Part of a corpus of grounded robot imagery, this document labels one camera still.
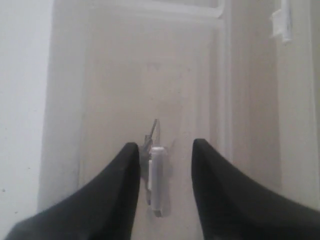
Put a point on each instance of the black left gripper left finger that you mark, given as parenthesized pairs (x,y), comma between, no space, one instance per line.
(103,209)

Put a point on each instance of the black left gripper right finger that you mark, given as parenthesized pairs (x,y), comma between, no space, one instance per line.
(232,206)

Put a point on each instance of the key bunch with blue fob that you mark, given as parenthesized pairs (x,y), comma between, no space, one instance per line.
(144,157)

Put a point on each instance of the clear plastic bin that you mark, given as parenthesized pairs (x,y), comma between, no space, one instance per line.
(119,70)
(272,95)

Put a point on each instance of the white plastic drawer cabinet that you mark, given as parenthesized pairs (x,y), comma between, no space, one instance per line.
(238,73)

